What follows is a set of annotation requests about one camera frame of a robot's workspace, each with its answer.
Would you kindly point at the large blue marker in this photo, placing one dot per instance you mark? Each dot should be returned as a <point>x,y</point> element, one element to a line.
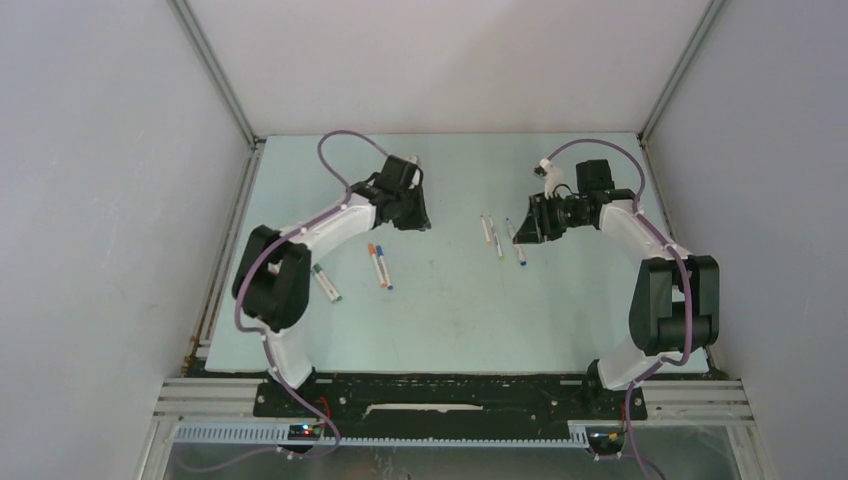
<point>521,256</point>

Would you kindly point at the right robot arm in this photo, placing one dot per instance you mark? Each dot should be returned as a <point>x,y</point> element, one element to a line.
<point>675,303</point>

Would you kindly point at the controller board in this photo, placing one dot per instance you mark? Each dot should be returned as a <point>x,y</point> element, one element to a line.
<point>305,432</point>
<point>605,439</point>

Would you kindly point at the right controller board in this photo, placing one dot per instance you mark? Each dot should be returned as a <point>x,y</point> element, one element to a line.
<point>605,439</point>

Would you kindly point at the yellow pen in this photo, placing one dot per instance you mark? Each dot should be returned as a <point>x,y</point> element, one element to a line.
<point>486,230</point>

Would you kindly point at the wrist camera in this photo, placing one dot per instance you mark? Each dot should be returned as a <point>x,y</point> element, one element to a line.
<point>417,174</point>
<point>552,176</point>

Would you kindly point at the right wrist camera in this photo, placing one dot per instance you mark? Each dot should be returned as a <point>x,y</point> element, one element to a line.
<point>552,176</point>

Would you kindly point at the green cap marker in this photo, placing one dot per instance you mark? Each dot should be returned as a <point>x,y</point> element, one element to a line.
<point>329,289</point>

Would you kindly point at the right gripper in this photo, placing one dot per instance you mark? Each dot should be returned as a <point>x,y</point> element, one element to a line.
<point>538,225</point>

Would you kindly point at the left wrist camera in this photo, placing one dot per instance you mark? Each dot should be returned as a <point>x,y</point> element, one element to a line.
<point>417,174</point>

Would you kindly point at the orange cap marker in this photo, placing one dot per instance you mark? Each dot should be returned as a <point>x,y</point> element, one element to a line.
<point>375,260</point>

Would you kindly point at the white cable duct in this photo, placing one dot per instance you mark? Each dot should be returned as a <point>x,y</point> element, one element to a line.
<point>283,434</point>

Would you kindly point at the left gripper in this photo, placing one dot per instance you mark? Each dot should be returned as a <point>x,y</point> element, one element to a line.
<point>419,220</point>

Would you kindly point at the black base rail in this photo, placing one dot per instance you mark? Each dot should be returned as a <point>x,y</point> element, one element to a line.
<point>451,406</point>

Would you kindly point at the light green pen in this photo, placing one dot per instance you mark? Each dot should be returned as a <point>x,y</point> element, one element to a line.
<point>495,238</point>

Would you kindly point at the left controller board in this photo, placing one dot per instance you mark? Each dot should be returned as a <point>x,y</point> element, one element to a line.
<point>305,432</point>

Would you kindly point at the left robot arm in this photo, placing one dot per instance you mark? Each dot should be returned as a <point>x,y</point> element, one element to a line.
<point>272,281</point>

